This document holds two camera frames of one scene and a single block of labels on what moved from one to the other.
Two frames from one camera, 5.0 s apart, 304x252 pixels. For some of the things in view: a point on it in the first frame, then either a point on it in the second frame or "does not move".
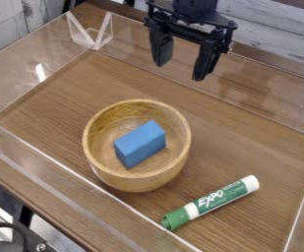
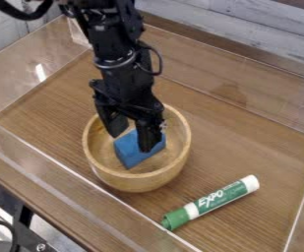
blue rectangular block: x=140 y=143 does not move
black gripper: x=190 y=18 to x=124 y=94
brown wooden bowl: x=110 y=122 does not move
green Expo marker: x=241 y=188 does not move
